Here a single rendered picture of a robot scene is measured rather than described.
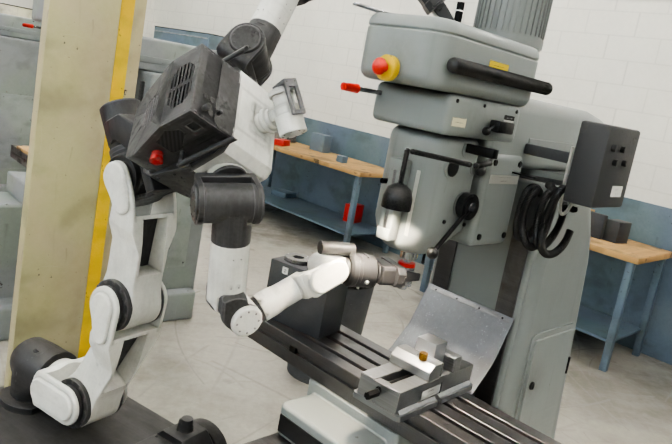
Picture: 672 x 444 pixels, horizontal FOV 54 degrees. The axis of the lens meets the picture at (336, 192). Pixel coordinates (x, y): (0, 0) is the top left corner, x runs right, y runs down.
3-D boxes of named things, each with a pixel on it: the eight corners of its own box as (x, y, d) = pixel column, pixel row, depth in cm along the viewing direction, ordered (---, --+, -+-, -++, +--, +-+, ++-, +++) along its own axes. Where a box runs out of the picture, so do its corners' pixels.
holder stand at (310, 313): (318, 340, 194) (330, 275, 191) (261, 315, 206) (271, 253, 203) (340, 331, 205) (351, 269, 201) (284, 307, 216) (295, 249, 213)
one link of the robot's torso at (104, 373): (39, 409, 190) (90, 275, 176) (97, 388, 207) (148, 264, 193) (69, 446, 184) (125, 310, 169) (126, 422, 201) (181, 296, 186)
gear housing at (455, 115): (444, 135, 155) (453, 93, 153) (368, 118, 171) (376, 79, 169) (515, 144, 179) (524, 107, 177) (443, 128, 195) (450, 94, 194)
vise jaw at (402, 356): (428, 382, 163) (431, 367, 162) (388, 361, 171) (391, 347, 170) (441, 377, 167) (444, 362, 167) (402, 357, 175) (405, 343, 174)
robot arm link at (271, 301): (307, 307, 163) (238, 348, 156) (288, 288, 171) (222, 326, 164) (296, 274, 157) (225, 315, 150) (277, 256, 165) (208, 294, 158)
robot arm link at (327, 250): (362, 290, 168) (322, 288, 163) (343, 281, 177) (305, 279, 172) (368, 246, 168) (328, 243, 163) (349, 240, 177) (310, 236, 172)
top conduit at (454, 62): (457, 73, 145) (460, 57, 144) (441, 71, 147) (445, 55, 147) (551, 96, 177) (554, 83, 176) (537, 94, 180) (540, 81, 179)
